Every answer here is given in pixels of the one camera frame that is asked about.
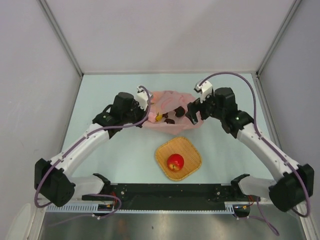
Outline red fake apple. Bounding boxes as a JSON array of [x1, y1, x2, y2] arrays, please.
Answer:
[[166, 153, 185, 172]]

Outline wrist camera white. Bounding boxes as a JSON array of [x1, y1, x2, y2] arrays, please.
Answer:
[[134, 85, 153, 111], [194, 80, 213, 102]]

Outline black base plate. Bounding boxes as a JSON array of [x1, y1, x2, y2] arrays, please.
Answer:
[[81, 183, 253, 211]]

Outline dark purple fake grapes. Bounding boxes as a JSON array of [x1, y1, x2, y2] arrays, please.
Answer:
[[162, 106, 186, 124]]

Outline pink plastic bag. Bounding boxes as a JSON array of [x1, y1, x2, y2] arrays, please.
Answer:
[[142, 90, 204, 135]]

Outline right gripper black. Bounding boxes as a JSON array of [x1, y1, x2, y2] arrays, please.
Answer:
[[185, 90, 224, 125]]

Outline woven bamboo tray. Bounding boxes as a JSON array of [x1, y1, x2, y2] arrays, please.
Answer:
[[155, 136, 202, 182]]

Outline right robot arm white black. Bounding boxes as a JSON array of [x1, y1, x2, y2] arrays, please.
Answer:
[[185, 86, 315, 212]]

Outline yellow fake fruit in bag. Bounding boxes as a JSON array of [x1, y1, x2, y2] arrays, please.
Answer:
[[155, 113, 163, 122]]

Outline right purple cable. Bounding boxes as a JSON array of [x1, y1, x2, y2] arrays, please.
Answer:
[[199, 71, 312, 218]]

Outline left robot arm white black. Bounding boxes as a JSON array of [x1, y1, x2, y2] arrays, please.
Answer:
[[34, 86, 153, 208]]

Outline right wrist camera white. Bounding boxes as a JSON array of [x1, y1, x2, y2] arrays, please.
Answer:
[[194, 80, 213, 102]]

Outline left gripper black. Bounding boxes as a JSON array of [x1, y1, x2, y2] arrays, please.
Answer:
[[122, 100, 149, 128]]

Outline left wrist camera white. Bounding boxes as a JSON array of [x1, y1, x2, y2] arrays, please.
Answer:
[[134, 85, 153, 111]]

